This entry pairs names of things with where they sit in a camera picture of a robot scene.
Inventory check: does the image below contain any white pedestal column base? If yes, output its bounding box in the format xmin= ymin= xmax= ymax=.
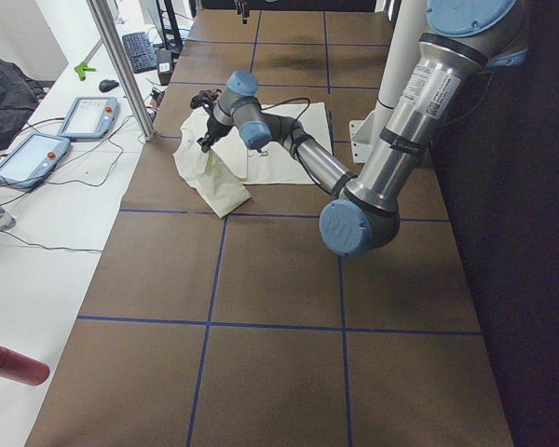
xmin=349 ymin=0 xmax=427 ymax=164

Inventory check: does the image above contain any cream long sleeve shirt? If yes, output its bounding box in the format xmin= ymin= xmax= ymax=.
xmin=173 ymin=109 xmax=312 ymax=218

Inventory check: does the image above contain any teach pendant tablet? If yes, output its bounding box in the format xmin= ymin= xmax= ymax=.
xmin=57 ymin=97 xmax=119 ymax=141
xmin=0 ymin=132 xmax=71 ymax=189

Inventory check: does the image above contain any black computer mouse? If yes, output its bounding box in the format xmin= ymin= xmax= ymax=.
xmin=98 ymin=79 xmax=119 ymax=93

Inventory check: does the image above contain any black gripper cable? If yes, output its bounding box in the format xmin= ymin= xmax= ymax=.
xmin=258 ymin=96 xmax=311 ymax=141

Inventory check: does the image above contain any far teach pendant tablet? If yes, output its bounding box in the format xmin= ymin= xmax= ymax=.
xmin=57 ymin=97 xmax=119 ymax=141

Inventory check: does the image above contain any near teach pendant tablet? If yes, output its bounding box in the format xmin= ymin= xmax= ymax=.
xmin=0 ymin=132 xmax=71 ymax=189

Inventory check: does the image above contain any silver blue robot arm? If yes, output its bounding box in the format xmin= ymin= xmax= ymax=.
xmin=191 ymin=1 xmax=530 ymax=257

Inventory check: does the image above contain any green clamp tool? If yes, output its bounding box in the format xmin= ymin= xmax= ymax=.
xmin=74 ymin=40 xmax=102 ymax=81

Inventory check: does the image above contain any red cylinder bottle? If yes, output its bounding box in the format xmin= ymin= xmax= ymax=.
xmin=0 ymin=345 xmax=50 ymax=386

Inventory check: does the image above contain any black keyboard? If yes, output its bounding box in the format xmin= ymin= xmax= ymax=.
xmin=122 ymin=32 xmax=157 ymax=74

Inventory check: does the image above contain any black jacket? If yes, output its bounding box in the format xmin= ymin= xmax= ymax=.
xmin=0 ymin=59 xmax=47 ymax=151

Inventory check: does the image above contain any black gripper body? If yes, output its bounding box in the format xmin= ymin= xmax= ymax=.
xmin=204 ymin=115 xmax=228 ymax=142

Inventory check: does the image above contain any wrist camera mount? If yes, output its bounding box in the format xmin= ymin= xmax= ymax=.
xmin=190 ymin=89 xmax=222 ymax=110

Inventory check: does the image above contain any aluminium frame post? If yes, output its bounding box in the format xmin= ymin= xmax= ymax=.
xmin=87 ymin=0 xmax=156 ymax=142

